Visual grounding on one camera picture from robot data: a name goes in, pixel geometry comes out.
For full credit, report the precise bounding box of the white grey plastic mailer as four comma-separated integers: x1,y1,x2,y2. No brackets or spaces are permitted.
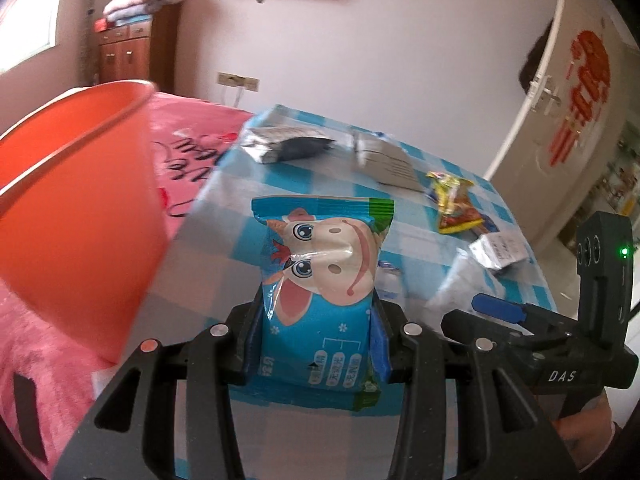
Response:
422,249,506,335

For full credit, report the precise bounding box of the yellow red snack bag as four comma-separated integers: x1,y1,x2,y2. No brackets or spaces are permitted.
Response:
426,171,484,234

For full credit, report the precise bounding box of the blue cow snack bag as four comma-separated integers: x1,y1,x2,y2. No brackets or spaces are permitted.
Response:
246,195,395,412

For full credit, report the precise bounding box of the grey paper package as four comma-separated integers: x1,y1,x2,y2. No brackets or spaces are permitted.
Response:
352,131,423,192

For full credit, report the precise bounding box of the silver dark foil bag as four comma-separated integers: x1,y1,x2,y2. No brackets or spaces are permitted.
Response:
240,126,334,164

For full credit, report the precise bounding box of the person right hand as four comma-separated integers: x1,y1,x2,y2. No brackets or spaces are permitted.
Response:
552,392,616,471

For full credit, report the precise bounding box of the blue white checkered cloth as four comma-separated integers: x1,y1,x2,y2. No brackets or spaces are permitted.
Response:
127,105,554,479

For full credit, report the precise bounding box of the orange plastic bucket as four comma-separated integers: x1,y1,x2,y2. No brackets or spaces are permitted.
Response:
1,80,168,362

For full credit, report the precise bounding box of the white door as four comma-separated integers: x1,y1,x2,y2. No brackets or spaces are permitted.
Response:
485,0,639,252

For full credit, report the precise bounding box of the red chinese knot decoration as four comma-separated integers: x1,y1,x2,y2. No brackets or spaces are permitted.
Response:
548,29,611,167

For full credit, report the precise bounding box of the pink floral bedspread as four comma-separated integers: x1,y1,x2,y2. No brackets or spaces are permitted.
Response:
1,80,248,479

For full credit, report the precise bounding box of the wooden cabinet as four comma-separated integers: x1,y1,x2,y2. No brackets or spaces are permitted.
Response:
96,3,182,93

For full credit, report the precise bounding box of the window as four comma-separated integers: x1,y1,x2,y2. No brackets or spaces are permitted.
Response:
1,0,61,74

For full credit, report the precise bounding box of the folded pink blanket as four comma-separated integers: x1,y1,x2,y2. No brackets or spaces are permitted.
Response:
93,0,183,32

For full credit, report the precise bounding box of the grey plaid curtain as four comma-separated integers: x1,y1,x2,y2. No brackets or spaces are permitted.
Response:
78,0,96,86

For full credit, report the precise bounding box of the black camera box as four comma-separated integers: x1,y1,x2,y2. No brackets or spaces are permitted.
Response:
577,211,634,350

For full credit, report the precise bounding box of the silver door handle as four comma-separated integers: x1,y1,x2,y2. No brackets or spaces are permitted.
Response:
527,75,562,114

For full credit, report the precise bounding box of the wall power outlet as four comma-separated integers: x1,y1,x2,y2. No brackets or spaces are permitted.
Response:
217,72,259,92

